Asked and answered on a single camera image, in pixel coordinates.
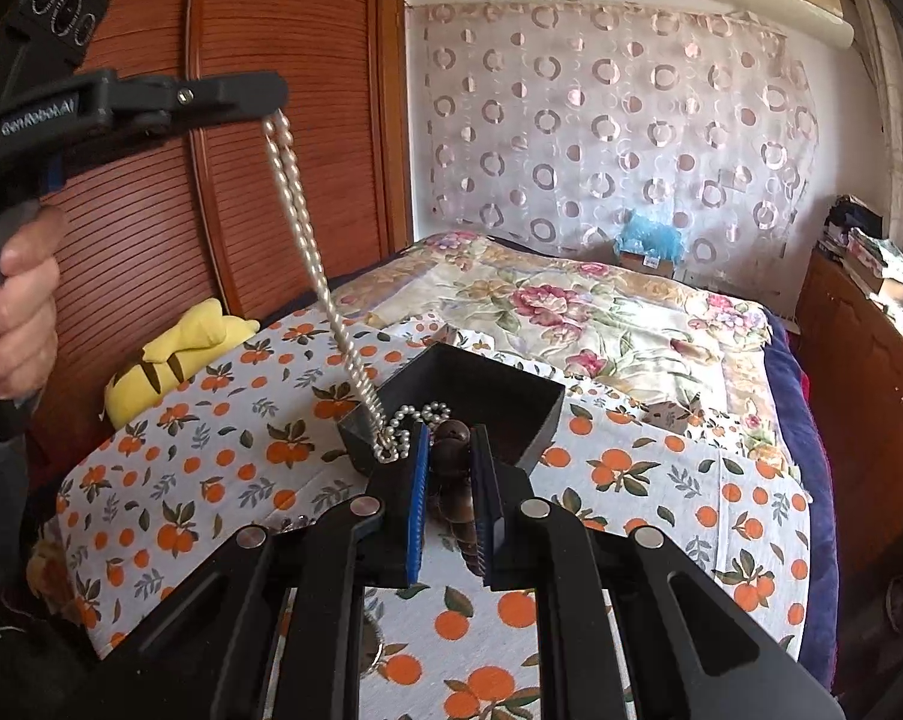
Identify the orange fruit print cloth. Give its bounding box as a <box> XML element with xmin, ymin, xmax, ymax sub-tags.
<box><xmin>55</xmin><ymin>307</ymin><xmax>814</xmax><ymax>720</ymax></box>

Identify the purple blanket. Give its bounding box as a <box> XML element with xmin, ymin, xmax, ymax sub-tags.
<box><xmin>761</xmin><ymin>307</ymin><xmax>841</xmax><ymax>685</ymax></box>

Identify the brown wooden bead bracelet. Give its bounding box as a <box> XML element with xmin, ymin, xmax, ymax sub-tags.
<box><xmin>424</xmin><ymin>420</ymin><xmax>491</xmax><ymax>580</ymax></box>

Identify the blue plastic bag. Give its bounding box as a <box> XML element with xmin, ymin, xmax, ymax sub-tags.
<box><xmin>617</xmin><ymin>208</ymin><xmax>685</xmax><ymax>261</ymax></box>

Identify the floral quilt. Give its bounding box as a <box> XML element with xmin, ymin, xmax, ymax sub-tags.
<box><xmin>329</xmin><ymin>231</ymin><xmax>781</xmax><ymax>460</ymax></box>

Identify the person's left hand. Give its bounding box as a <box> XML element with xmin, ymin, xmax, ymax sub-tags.
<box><xmin>0</xmin><ymin>205</ymin><xmax>67</xmax><ymax>401</ymax></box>

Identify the pile of clutter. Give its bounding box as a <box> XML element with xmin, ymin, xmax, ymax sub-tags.
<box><xmin>818</xmin><ymin>195</ymin><xmax>903</xmax><ymax>350</ymax></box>

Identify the black jewelry box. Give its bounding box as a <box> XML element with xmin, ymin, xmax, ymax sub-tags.
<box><xmin>337</xmin><ymin>342</ymin><xmax>567</xmax><ymax>478</ymax></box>

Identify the cardboard box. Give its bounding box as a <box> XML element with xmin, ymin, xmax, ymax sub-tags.
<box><xmin>619</xmin><ymin>247</ymin><xmax>678</xmax><ymax>280</ymax></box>

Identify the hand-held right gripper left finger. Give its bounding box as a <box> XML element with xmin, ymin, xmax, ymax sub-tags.
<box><xmin>97</xmin><ymin>424</ymin><xmax>433</xmax><ymax>720</ymax></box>

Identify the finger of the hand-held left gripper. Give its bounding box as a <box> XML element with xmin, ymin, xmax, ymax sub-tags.
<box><xmin>113</xmin><ymin>69</ymin><xmax>288</xmax><ymax>140</ymax></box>

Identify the yellow plush toy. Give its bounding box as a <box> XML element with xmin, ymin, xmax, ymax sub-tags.
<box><xmin>104</xmin><ymin>298</ymin><xmax>262</xmax><ymax>428</ymax></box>

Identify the white pearl necklace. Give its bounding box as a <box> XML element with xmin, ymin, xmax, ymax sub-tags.
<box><xmin>262</xmin><ymin>109</ymin><xmax>453</xmax><ymax>464</ymax></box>

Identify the brown wooden cabinet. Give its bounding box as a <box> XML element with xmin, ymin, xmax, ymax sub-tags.
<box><xmin>794</xmin><ymin>247</ymin><xmax>903</xmax><ymax>580</ymax></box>

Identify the sheer circle pattern curtain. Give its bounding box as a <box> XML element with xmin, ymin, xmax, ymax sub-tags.
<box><xmin>409</xmin><ymin>1</ymin><xmax>821</xmax><ymax>272</ymax></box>

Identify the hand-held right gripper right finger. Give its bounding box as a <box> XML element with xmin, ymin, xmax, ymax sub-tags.
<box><xmin>470</xmin><ymin>424</ymin><xmax>850</xmax><ymax>720</ymax></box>

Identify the white wrapped pipe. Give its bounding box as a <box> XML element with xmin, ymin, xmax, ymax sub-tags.
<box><xmin>851</xmin><ymin>0</ymin><xmax>903</xmax><ymax>242</ymax></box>

